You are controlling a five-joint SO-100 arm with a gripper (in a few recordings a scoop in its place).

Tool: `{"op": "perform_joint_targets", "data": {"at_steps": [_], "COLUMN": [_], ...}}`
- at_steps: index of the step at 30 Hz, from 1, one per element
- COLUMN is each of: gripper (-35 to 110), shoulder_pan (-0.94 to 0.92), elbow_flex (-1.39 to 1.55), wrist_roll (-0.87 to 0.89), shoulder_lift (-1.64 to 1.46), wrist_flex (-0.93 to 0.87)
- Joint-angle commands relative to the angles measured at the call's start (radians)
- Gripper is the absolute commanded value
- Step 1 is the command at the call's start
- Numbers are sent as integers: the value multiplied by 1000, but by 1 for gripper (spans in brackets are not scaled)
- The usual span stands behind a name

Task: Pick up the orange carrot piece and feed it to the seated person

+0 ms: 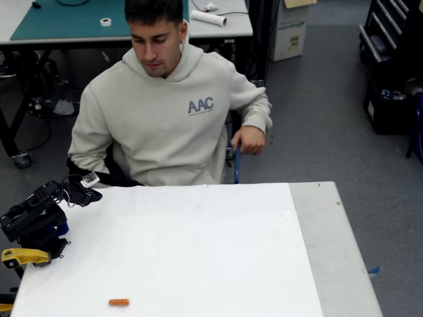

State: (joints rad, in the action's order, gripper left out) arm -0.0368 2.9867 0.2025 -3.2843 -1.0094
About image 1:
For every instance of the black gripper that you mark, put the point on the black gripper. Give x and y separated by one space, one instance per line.
86 196

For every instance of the small orange snack stick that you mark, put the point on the small orange snack stick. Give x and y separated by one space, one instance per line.
119 302

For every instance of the blue bar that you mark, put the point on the blue bar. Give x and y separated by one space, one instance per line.
237 165

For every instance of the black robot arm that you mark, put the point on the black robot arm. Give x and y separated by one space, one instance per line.
33 218

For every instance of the person's left hand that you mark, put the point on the person's left hand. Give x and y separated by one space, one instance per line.
252 140

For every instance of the black caster wheel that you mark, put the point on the black caster wheel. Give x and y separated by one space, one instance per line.
259 82
22 160

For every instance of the man in beige hoodie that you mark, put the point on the man in beige hoodie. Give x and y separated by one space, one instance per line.
158 132

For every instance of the white cloth scrap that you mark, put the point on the white cloth scrap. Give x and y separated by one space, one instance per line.
63 107

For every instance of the large white paper sheet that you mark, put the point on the large white paper sheet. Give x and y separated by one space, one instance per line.
198 247

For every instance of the yellow and black clamp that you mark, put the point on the yellow and black clamp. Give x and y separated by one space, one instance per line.
6 305

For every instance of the white tape roll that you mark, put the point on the white tape roll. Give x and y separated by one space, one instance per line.
105 22

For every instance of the green cutting mat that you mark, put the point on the green cutting mat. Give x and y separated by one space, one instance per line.
66 23

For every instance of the grey work table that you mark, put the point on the grey work table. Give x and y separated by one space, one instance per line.
224 31

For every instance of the white paper roll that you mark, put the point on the white paper roll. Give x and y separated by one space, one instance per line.
208 18

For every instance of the white crumpled object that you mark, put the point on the white crumpled object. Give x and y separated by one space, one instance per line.
210 6

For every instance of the white cardboard box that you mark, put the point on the white cardboard box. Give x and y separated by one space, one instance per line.
287 36

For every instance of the manila folder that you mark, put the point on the manila folder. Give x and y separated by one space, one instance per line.
299 2

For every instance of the blue tape scrap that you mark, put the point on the blue tape scrap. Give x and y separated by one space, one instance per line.
373 271

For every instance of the black storage bin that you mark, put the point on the black storage bin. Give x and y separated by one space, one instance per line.
386 115

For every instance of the black drawer tool cabinet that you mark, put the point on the black drawer tool cabinet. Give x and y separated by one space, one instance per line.
383 29

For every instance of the small white camera board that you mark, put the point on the small white camera board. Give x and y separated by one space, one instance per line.
90 179

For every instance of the blue frame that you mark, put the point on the blue frame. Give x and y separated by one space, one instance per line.
417 132

